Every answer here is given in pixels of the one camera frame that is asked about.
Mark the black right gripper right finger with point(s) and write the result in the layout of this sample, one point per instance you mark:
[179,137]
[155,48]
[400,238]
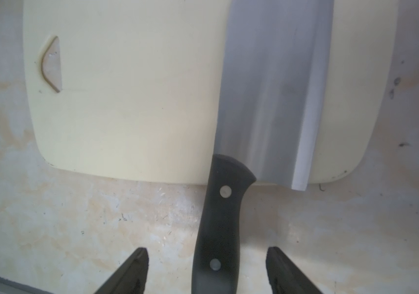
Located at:
[285,277]

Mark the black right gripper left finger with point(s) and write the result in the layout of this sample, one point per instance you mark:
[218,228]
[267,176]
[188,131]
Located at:
[130,277]

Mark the cream plastic cutting board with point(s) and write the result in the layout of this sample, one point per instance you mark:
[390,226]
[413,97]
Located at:
[129,89]

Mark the black handled cleaver knife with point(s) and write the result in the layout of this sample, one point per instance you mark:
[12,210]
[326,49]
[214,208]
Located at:
[273,84]

